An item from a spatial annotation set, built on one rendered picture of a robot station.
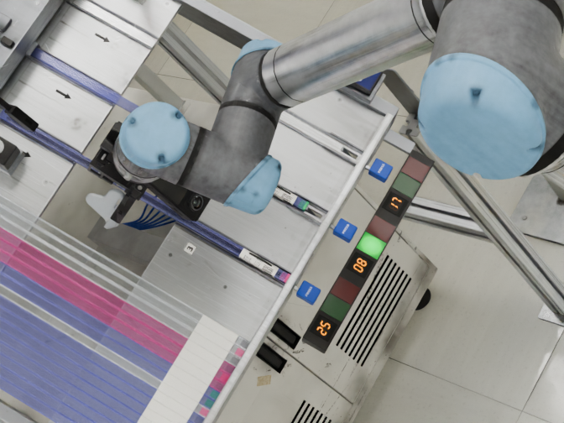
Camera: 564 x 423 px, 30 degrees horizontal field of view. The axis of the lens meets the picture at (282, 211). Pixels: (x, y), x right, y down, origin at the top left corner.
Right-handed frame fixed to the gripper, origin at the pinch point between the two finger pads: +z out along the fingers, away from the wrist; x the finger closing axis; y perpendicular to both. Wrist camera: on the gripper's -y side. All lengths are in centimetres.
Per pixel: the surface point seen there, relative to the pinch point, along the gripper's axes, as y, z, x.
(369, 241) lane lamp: -33.4, -2.4, -11.8
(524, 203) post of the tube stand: -73, 56, -54
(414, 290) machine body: -61, 58, -24
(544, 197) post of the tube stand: -75, 53, -57
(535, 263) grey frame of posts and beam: -71, 29, -35
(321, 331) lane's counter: -33.8, -2.5, 3.7
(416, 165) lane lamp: -33.8, -2.5, -25.9
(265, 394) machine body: -42, 45, 12
